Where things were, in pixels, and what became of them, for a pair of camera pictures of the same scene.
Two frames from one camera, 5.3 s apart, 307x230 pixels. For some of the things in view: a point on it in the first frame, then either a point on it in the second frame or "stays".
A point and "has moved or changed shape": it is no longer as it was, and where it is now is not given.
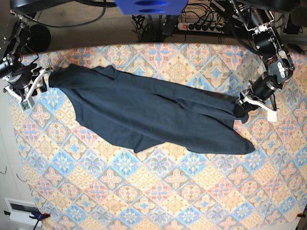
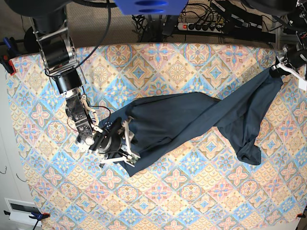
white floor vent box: (20, 211) stays
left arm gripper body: (18, 76) → (113, 143)
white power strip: (202, 27) stays
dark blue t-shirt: (141, 111) has moved or changed shape
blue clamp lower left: (39, 216) stays
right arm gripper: (263, 87) → (292, 61)
